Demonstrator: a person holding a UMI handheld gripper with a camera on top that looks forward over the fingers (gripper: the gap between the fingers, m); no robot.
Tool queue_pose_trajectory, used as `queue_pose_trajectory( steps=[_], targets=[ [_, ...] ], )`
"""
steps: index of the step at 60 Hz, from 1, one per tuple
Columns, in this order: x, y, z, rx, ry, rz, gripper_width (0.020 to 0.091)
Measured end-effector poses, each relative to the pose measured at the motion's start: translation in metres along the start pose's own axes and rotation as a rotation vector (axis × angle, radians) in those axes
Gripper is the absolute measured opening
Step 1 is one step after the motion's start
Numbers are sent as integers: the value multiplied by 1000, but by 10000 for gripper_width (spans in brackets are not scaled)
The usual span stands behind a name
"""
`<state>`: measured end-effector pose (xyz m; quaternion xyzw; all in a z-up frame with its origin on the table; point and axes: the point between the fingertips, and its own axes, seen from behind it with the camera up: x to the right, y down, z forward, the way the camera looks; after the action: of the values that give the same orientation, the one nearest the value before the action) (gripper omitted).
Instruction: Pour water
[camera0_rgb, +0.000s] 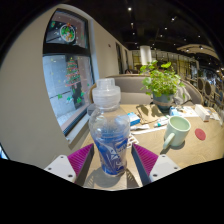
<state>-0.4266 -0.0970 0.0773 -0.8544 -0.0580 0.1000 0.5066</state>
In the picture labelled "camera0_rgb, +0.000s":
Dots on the dining chairs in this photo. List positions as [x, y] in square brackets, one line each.
[208, 90]

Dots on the white cylindrical column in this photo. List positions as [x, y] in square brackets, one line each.
[145, 55]

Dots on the pale green ceramic mug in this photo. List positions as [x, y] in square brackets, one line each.
[177, 130]

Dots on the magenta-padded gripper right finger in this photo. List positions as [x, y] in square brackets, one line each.
[163, 166]

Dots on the clear blue-labelled drink bottle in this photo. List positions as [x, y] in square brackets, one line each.
[109, 133]

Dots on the ceiling lights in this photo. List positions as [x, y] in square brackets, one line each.
[133, 25]

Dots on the flat round red coaster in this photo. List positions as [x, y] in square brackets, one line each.
[200, 134]

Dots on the white teal tube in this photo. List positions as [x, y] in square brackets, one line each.
[161, 123]

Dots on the small blue white box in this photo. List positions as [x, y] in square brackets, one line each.
[134, 118]

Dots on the green potted plant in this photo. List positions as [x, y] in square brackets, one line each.
[161, 83]

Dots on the grey curved sofa bench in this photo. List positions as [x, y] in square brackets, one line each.
[130, 86]

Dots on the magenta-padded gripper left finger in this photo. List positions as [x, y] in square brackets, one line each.
[60, 166]

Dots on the pill blister pack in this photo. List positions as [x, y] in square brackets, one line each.
[132, 140]

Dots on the light blue carton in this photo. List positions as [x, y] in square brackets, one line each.
[174, 111]

